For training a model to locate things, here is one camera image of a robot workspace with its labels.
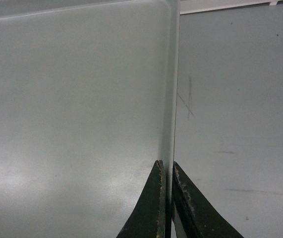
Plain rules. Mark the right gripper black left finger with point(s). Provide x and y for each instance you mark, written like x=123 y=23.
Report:
x=148 y=218

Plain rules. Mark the silver grey rectangular tray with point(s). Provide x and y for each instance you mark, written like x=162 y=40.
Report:
x=87 y=106

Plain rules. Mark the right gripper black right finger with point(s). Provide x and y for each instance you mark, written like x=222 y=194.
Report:
x=193 y=215

